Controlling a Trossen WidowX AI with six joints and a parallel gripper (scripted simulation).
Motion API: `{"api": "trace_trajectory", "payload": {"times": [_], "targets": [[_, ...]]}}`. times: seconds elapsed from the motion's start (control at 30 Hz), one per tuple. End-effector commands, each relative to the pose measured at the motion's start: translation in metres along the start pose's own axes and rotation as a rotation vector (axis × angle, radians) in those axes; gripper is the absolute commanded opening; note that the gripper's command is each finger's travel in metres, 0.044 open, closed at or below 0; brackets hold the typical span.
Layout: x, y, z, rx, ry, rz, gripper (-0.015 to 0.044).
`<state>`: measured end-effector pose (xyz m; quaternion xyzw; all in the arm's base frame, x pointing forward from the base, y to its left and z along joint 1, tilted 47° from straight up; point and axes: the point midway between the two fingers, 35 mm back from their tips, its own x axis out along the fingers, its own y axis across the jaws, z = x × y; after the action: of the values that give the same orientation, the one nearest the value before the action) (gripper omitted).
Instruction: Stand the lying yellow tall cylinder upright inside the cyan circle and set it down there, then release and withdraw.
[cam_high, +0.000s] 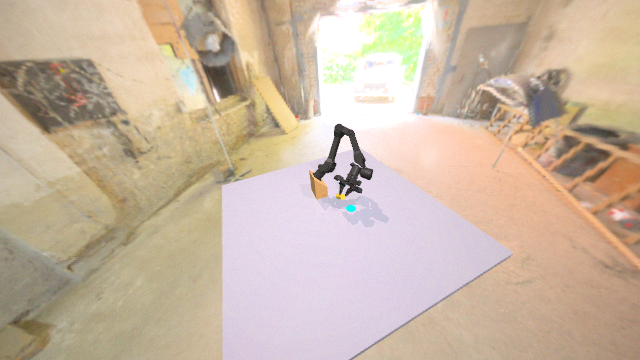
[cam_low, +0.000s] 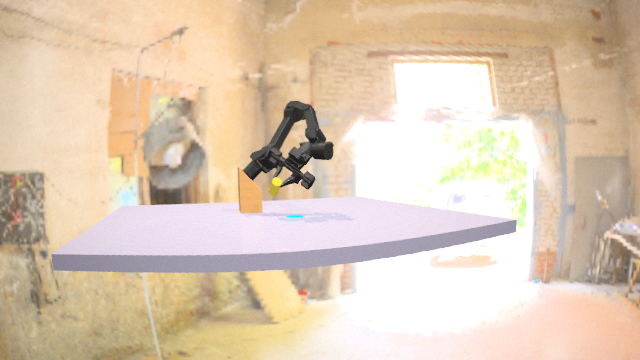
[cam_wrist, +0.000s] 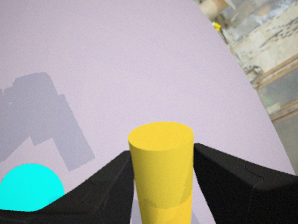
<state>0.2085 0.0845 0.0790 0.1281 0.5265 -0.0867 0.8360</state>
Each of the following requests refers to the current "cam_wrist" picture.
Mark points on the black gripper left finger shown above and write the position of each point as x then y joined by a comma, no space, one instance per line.
104,198

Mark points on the cyan circle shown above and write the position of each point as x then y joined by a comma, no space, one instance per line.
29,187

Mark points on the yellow cylinder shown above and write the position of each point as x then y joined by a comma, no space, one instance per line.
162,159

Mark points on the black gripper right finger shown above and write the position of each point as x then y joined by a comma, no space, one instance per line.
240,192

